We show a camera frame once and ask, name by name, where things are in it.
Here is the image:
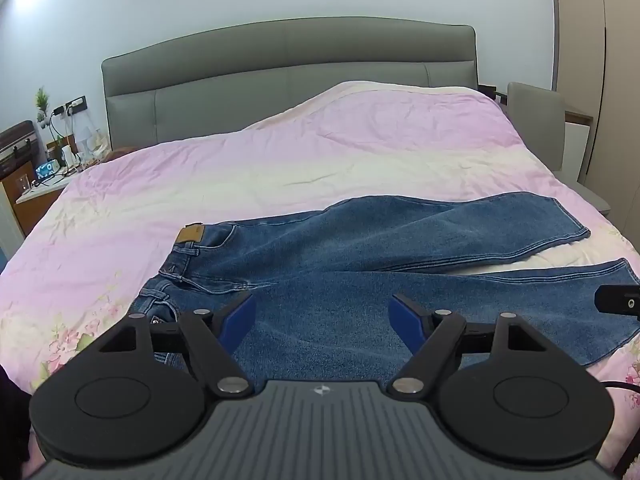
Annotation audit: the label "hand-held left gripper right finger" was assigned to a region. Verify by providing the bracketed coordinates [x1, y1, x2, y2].
[389, 292, 551, 396]

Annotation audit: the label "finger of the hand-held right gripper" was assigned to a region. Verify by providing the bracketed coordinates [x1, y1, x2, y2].
[594, 284, 640, 319]

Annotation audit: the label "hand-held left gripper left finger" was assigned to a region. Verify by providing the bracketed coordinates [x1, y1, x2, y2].
[92, 291, 257, 397]

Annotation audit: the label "blue denim pants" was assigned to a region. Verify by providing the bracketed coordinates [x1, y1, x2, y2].
[131, 191, 640, 380]

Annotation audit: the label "pink floral blanket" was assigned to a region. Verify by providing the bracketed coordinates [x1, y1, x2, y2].
[0, 80, 640, 476]

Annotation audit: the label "white desk with wooden top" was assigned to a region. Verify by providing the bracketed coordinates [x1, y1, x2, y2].
[564, 105, 594, 184]

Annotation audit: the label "beige wardrobe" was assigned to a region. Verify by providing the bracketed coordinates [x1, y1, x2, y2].
[549, 0, 640, 253]

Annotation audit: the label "grey chair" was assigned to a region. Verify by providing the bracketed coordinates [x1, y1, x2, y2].
[506, 81, 612, 217]

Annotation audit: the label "wooden nightstand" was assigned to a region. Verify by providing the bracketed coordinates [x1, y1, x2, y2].
[14, 172, 83, 237]

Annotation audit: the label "dark cloth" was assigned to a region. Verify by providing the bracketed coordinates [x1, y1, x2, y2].
[0, 365, 34, 467]

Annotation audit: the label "blue tissue box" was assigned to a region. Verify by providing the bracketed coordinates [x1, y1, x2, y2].
[35, 159, 64, 181]

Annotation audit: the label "grey padded headboard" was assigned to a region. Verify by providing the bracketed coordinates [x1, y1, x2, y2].
[101, 16, 480, 150]

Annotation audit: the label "dark suitcase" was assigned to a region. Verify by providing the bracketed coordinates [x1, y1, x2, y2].
[0, 120, 40, 182]

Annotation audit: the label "small green potted plant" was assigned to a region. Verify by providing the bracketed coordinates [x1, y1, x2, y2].
[34, 87, 54, 129]

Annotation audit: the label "black cable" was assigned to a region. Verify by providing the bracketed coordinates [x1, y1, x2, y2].
[599, 381, 640, 397]

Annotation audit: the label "black wall socket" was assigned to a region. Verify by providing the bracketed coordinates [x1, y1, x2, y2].
[51, 95, 89, 117]

